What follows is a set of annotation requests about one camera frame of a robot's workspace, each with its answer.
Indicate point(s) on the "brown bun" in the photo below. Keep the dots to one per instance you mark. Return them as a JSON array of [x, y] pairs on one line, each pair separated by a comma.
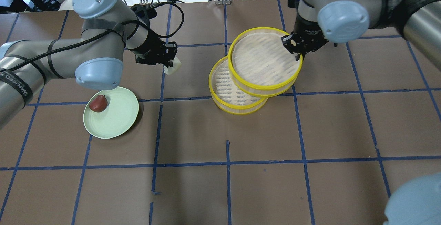
[[98, 104]]

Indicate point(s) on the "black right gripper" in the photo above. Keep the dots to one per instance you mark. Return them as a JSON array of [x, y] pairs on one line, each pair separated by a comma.
[[307, 33]]

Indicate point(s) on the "yellow steamer layer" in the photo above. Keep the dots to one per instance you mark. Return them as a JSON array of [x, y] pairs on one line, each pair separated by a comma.
[[227, 96], [259, 63]]

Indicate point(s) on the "light green plate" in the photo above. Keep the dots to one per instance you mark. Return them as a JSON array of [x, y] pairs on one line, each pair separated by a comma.
[[119, 115]]

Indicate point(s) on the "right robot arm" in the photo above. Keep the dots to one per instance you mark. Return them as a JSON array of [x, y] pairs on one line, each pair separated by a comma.
[[417, 202]]

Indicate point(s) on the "white bun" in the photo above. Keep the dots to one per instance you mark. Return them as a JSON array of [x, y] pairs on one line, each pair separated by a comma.
[[174, 66]]

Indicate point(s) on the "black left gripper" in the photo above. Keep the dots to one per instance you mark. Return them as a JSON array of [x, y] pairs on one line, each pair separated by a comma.
[[150, 48]]

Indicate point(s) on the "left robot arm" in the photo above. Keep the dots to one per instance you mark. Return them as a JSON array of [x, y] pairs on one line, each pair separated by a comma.
[[95, 60]]

